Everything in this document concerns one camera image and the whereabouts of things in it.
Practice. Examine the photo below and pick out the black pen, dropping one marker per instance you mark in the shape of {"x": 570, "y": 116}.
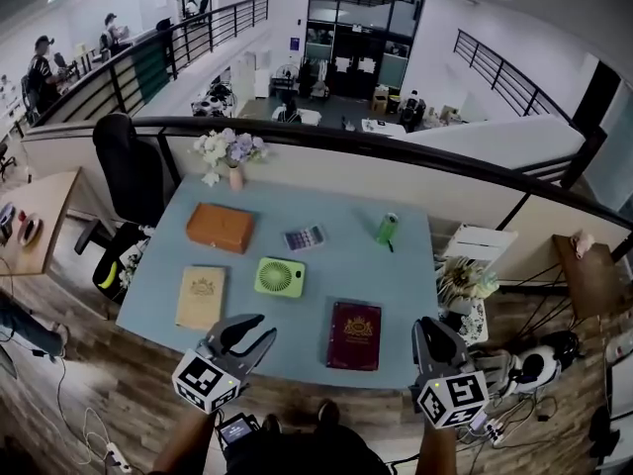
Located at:
{"x": 390, "y": 246}

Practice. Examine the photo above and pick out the person's right forearm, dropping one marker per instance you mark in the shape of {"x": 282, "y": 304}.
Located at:
{"x": 437, "y": 450}

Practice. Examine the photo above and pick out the person's left shoe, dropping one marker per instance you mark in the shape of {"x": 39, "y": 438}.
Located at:
{"x": 271, "y": 423}

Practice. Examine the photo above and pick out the grey calculator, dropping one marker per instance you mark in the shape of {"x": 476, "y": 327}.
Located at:
{"x": 304, "y": 237}

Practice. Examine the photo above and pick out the person's dark clothing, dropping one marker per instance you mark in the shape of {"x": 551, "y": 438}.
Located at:
{"x": 306, "y": 450}

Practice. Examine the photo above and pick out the pink vase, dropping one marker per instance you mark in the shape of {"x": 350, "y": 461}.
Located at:
{"x": 236, "y": 178}

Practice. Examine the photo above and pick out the black waist device with screen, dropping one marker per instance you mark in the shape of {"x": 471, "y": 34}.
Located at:
{"x": 237, "y": 431}

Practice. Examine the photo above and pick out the dark wooden side table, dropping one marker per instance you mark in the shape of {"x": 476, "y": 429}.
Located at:
{"x": 591, "y": 280}

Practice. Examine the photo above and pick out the pink soft toy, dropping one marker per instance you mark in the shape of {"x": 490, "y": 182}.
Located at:
{"x": 582, "y": 243}

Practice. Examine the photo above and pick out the black curved railing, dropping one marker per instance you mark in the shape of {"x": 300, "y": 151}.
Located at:
{"x": 376, "y": 146}

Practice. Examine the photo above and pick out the person's shoe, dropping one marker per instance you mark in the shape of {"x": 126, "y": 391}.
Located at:
{"x": 329, "y": 412}
{"x": 271, "y": 423}

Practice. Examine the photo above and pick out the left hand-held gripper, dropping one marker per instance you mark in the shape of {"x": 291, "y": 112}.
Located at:
{"x": 205, "y": 380}

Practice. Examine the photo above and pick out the white and purple flowers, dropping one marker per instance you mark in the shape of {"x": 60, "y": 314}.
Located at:
{"x": 230, "y": 147}

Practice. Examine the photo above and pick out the dark red book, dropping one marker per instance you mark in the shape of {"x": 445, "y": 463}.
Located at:
{"x": 354, "y": 335}

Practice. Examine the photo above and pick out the light wooden side desk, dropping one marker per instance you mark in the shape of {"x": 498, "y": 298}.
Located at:
{"x": 44, "y": 216}

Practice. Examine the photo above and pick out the white power strip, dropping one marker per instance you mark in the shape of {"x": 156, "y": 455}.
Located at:
{"x": 118, "y": 457}
{"x": 487, "y": 428}

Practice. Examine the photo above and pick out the dried flower bouquet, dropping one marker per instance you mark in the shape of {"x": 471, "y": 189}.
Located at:
{"x": 465, "y": 277}

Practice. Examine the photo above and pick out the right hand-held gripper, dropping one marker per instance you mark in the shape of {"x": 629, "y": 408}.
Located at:
{"x": 451, "y": 389}

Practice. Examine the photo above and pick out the yellow banana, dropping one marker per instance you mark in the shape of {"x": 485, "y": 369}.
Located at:
{"x": 108, "y": 276}

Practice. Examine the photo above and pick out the orange leather box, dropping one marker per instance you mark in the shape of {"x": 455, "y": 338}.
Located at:
{"x": 220, "y": 227}

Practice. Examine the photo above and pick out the white box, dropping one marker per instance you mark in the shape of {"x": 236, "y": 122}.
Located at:
{"x": 479, "y": 243}

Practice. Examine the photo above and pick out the beige book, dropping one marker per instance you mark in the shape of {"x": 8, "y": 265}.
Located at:
{"x": 200, "y": 297}

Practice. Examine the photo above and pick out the white and black helmet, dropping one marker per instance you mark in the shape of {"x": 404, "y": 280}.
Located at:
{"x": 536, "y": 366}

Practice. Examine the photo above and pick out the black office chair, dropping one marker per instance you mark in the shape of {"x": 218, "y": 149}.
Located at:
{"x": 129, "y": 176}

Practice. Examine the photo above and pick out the person's right shoe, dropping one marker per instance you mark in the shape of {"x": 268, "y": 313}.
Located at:
{"x": 329, "y": 412}

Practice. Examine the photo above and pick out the person's left forearm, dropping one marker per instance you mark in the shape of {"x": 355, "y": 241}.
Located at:
{"x": 183, "y": 443}

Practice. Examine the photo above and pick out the green desk fan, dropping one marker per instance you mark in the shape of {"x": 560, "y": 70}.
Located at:
{"x": 279, "y": 276}

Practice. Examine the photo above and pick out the round plate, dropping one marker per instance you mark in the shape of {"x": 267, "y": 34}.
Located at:
{"x": 29, "y": 229}

